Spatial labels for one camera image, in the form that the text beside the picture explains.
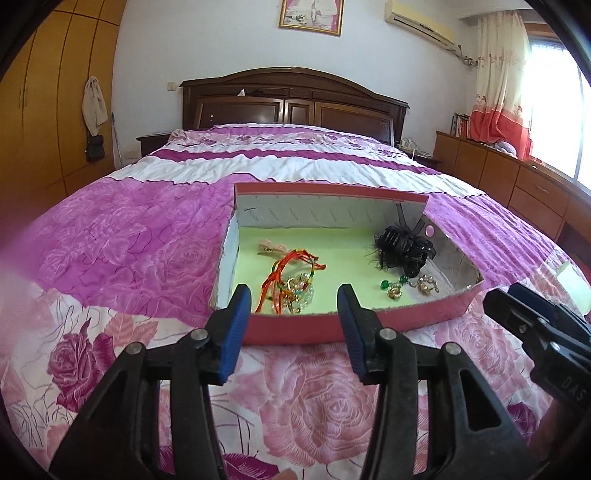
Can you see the black hair claw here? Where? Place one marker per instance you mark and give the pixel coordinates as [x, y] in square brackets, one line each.
[406, 251]

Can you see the white air conditioner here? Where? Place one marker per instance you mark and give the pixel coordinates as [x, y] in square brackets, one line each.
[418, 18]

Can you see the low wooden cabinet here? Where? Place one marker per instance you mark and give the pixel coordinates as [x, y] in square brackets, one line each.
[508, 175]

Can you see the framed wall picture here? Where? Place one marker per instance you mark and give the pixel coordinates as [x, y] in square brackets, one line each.
[310, 14]

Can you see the gold earring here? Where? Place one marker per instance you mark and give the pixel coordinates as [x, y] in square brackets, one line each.
[395, 292]
[427, 285]

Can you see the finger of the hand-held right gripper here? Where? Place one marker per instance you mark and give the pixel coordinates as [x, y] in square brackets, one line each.
[531, 293]
[517, 311]

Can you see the wooden wardrobe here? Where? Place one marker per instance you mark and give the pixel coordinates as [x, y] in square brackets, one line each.
[41, 101]

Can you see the black hanging bag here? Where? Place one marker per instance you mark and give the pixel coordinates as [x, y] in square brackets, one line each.
[95, 148]

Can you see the dark wooden nightstand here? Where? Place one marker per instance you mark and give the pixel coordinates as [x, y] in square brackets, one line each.
[152, 142]
[427, 161]

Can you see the row of books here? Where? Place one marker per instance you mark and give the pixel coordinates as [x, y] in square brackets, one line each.
[460, 125]

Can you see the dark wooden headboard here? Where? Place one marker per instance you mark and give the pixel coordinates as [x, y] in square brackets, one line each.
[295, 99]

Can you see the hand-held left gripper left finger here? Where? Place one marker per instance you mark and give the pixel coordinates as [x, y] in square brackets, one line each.
[236, 323]

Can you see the pink floral blanket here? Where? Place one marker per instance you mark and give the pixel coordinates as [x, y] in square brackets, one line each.
[138, 230]

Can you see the red cardboard box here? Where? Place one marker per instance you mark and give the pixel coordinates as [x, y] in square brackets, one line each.
[295, 330]

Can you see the pale cushion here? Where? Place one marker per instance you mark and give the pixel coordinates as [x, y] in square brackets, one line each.
[505, 147]

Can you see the window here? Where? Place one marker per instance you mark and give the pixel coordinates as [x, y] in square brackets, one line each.
[558, 101]

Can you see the red and cream curtain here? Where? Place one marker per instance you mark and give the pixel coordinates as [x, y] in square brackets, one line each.
[501, 83]

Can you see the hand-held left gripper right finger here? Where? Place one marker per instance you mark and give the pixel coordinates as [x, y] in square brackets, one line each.
[349, 323]

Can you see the pink hair clip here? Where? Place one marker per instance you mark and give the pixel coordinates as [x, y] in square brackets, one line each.
[270, 248]

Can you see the hanging white towel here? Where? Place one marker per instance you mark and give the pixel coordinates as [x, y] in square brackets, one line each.
[93, 104]

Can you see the pale box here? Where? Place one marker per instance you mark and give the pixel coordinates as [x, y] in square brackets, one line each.
[572, 284]

